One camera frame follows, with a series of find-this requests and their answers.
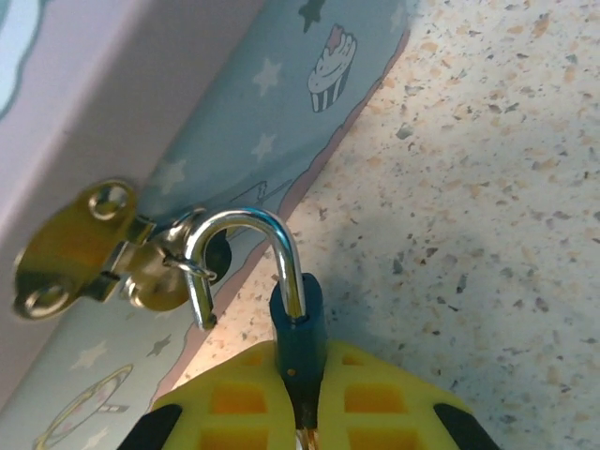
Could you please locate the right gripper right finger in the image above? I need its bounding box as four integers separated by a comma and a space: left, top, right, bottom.
316, 339, 503, 450

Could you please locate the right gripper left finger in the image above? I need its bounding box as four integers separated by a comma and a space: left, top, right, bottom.
119, 340, 302, 450

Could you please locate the small blue padlock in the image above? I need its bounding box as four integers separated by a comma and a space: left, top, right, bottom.
185, 208, 330, 430

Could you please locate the cartoon print tin box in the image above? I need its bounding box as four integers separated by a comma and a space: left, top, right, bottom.
0, 0, 412, 450

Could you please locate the gold metal hasp latch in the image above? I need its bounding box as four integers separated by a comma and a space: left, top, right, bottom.
12, 176, 234, 323

